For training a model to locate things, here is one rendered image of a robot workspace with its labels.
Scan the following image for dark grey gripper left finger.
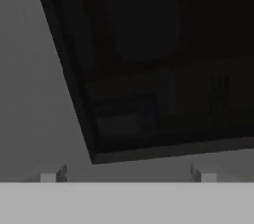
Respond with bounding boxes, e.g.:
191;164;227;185
35;163;69;183

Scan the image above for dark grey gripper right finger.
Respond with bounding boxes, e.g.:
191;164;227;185
190;163;223;183

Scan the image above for black glossy worktop slab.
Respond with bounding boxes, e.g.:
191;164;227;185
30;0;254;166

